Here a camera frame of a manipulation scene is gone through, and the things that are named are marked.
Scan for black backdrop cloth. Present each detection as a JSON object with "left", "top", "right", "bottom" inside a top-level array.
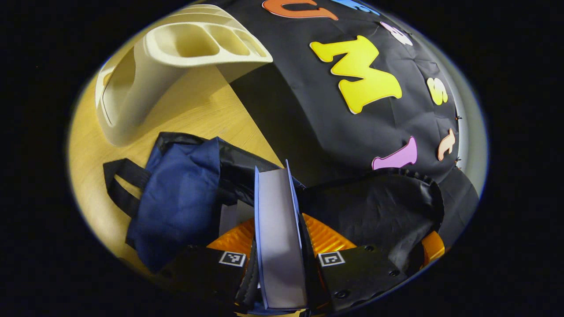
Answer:
[{"left": 211, "top": 0, "right": 481, "bottom": 247}]

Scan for cream plastic bookshelf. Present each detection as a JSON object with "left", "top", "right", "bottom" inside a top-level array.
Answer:
[{"left": 94, "top": 4, "right": 274, "bottom": 148}]

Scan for purple-blue book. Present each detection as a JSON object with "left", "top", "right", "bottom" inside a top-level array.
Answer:
[{"left": 253, "top": 159, "right": 309, "bottom": 311}]

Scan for blue schoolbag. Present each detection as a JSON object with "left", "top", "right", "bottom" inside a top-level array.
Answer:
[{"left": 103, "top": 131, "right": 445, "bottom": 276}]

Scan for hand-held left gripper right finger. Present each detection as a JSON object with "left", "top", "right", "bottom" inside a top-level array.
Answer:
[{"left": 300, "top": 214, "right": 409, "bottom": 313}]

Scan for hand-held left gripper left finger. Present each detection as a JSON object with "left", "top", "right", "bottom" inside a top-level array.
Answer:
[{"left": 158, "top": 218, "right": 265, "bottom": 313}]

